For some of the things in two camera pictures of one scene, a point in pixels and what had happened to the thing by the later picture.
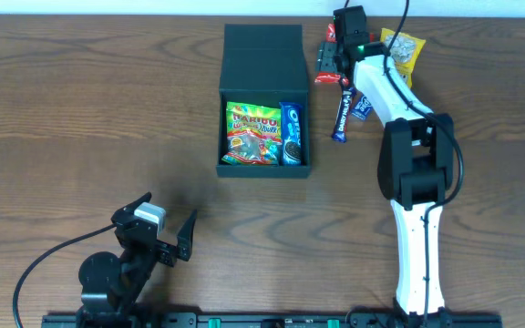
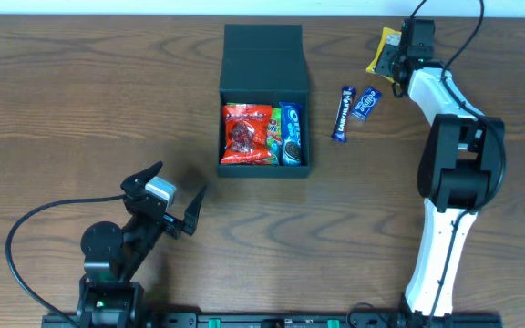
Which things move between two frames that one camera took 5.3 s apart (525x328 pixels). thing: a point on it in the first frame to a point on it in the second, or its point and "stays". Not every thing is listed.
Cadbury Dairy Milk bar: (339, 133) stays
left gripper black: (161, 249) to (168, 222)
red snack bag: (334, 77) to (246, 134)
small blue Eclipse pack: (362, 108) stays
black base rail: (344, 320) stays
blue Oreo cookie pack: (291, 133) stays
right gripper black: (327, 59) to (390, 61)
